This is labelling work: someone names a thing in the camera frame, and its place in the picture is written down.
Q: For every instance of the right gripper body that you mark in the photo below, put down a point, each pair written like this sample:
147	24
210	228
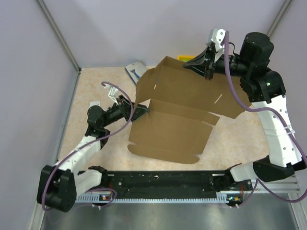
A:
210	64

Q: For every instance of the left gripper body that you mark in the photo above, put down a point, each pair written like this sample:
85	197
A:
126	111

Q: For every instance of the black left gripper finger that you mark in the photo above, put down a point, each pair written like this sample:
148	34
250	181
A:
140	109
137	115

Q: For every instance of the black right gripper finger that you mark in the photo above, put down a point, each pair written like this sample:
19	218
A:
201	58
199	69

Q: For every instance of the brown cardboard box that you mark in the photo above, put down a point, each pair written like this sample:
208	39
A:
183	109

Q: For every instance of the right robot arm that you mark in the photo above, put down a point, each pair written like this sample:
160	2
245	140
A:
267	94

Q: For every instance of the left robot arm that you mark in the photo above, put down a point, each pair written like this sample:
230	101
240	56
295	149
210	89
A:
62	183

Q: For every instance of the razor package box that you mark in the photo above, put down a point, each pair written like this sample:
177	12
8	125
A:
135	71

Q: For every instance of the yellow plastic tray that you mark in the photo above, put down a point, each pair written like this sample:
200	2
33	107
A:
185	58

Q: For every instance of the small clear plastic bag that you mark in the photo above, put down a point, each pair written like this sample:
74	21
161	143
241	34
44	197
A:
94	103

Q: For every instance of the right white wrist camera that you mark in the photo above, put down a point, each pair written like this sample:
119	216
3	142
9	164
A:
216	42

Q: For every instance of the right aluminium frame post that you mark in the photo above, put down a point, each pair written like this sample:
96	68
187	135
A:
279	17

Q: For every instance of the aluminium frame post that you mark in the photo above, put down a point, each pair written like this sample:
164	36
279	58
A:
58	34
279	17

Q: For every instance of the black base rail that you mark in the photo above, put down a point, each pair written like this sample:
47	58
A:
100	187

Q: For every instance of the left aluminium frame post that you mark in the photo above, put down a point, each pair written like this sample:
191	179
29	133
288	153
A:
58	34

